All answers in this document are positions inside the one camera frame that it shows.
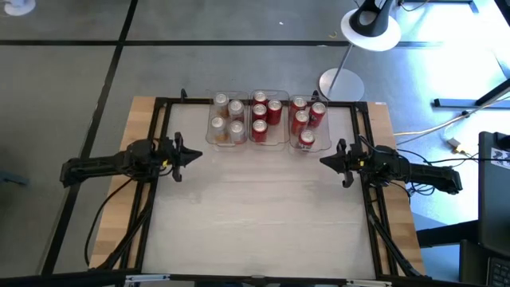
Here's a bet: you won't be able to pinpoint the white round floor object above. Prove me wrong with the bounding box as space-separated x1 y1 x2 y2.
2 0 37 17

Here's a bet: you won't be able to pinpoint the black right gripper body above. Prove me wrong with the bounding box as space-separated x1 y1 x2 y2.
336 138 367 189

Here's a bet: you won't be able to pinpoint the coiled black floor cables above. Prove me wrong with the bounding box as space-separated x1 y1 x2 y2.
396 135 439 197

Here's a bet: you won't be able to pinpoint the white floor cable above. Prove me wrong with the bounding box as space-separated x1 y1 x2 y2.
393 95 510 139

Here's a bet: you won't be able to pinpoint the long black floor cable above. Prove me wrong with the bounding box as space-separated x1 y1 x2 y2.
83 177 135 267

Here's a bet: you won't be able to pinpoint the silver metal bracket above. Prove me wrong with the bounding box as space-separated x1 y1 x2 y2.
345 280 394 286
126 273 171 282

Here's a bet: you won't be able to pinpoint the black desk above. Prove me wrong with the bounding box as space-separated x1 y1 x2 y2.
416 130 510 287

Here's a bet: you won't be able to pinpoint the black rig crossbar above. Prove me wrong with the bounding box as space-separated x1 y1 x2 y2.
0 269 510 287

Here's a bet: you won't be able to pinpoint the white printed sticker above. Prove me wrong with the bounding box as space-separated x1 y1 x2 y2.
490 147 510 171

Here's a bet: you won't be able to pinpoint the black curved plastic object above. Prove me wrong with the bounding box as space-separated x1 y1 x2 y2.
349 0 395 37

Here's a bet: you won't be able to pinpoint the grey power adapter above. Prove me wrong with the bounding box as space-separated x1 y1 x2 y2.
446 137 470 155

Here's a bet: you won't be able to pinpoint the clear plastic storage bin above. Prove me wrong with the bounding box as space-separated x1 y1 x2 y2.
288 94 333 154
205 89 251 151
248 88 291 147

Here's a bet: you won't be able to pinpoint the red Fanta soda can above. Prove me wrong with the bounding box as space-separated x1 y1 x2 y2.
291 110 311 136
297 130 316 151
289 96 308 120
308 101 328 129

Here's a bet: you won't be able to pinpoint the black keyboard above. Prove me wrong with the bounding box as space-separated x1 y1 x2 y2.
488 257 510 287

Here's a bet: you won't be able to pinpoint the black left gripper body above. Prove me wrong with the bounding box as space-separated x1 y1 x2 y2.
159 132 184 183

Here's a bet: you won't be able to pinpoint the pale grapefruit-print soda can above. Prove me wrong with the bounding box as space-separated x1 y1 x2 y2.
228 120 247 145
227 98 245 124

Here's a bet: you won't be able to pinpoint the black stand leg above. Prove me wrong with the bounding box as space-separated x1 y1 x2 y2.
433 77 510 108

